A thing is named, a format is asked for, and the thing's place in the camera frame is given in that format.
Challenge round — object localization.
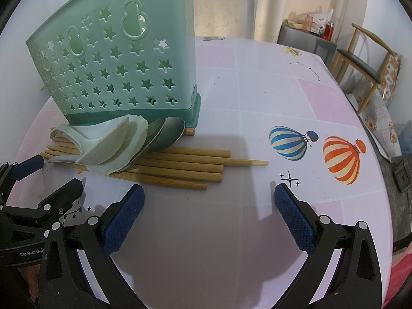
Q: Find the wooden chopstick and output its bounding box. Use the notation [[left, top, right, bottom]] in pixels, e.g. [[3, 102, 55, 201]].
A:
[[41, 150, 224, 174], [46, 138, 231, 158], [108, 171, 207, 191], [45, 149, 270, 168], [122, 167, 223, 183]]

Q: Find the metal spoon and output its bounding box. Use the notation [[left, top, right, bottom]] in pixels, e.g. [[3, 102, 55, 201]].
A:
[[124, 117, 166, 169], [149, 116, 186, 153]]

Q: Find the green plastic utensil holder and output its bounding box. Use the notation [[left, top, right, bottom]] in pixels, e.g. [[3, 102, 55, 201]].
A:
[[27, 0, 201, 128]]

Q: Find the floral cushion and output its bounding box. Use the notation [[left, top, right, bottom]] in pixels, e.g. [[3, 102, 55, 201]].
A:
[[377, 53, 401, 107]]

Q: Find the wooden chair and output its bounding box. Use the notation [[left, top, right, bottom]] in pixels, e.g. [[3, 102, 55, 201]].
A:
[[330, 23, 399, 114]]

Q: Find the grey cabinet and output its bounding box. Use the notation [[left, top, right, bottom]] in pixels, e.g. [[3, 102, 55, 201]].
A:
[[277, 22, 337, 68]]

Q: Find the red bottle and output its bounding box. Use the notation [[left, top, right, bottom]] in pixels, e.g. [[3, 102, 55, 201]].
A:
[[321, 22, 334, 41]]

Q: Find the white plastic bag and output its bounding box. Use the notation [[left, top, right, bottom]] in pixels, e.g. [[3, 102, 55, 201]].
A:
[[309, 6, 334, 35]]

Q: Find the cream curtain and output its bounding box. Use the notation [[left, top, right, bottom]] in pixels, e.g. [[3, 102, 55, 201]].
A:
[[194, 0, 347, 42]]

